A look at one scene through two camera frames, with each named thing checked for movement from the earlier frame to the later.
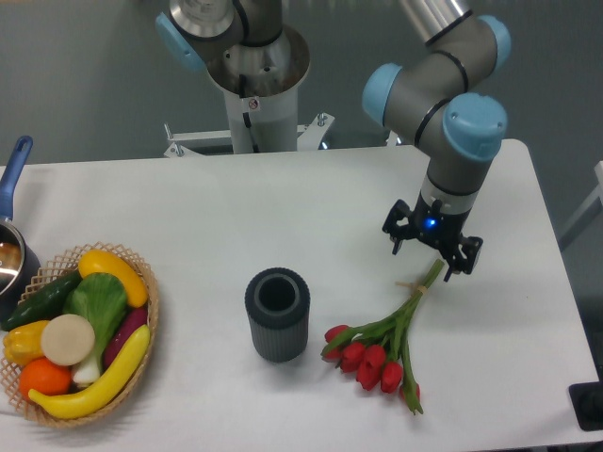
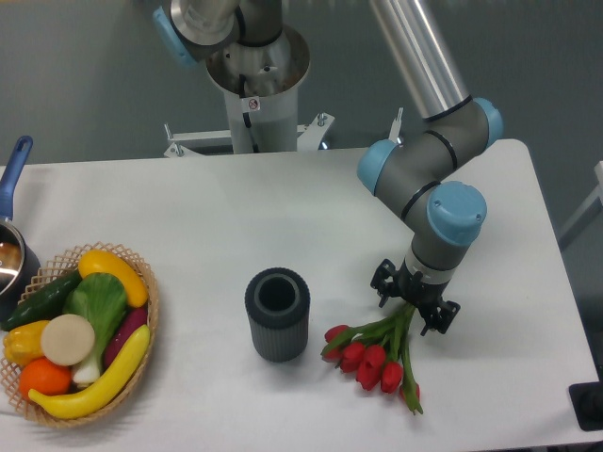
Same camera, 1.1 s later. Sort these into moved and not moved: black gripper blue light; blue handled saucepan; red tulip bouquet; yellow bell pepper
Moved: black gripper blue light
Not moved: blue handled saucepan; red tulip bouquet; yellow bell pepper
